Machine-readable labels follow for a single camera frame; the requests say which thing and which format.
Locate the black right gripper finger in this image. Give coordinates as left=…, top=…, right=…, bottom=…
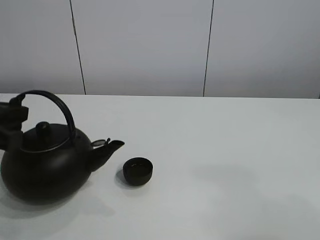
left=0, top=127, right=23, bottom=152

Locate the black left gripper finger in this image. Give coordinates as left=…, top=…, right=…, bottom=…
left=0, top=102, right=29, bottom=123

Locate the black teapot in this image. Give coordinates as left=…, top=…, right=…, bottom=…
left=0, top=90, right=124, bottom=204

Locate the small black teacup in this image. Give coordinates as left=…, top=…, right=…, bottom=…
left=122, top=157, right=153, bottom=187

